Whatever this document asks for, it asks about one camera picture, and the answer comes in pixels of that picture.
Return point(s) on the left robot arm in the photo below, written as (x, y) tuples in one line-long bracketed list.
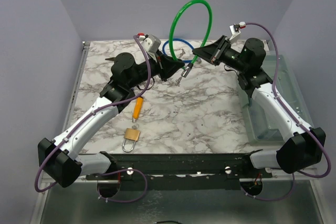
[(60, 158)]

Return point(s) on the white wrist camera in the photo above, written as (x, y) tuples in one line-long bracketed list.
[(150, 43), (235, 31)]

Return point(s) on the aluminium rail frame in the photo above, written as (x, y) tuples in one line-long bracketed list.
[(60, 159)]

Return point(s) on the yellow handled pliers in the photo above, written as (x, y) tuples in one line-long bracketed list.
[(110, 59)]

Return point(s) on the blue cable lock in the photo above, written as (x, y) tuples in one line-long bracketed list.
[(184, 42)]

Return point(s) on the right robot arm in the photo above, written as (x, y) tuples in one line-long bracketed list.
[(303, 143)]

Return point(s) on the clear plastic bin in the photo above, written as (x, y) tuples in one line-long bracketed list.
[(277, 109)]

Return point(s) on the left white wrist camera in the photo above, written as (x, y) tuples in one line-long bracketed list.
[(150, 43)]

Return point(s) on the orange utility knife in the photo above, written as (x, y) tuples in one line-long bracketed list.
[(137, 109)]

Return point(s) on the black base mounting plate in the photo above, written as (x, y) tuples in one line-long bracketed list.
[(182, 171)]

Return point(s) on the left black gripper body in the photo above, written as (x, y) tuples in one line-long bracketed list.
[(156, 66)]

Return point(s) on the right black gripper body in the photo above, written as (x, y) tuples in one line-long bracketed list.
[(223, 45)]

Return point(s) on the brass padlock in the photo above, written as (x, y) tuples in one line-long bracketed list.
[(131, 136)]

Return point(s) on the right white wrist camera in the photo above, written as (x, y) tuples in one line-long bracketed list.
[(235, 31)]

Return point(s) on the green cable lock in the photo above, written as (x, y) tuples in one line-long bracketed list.
[(188, 68)]

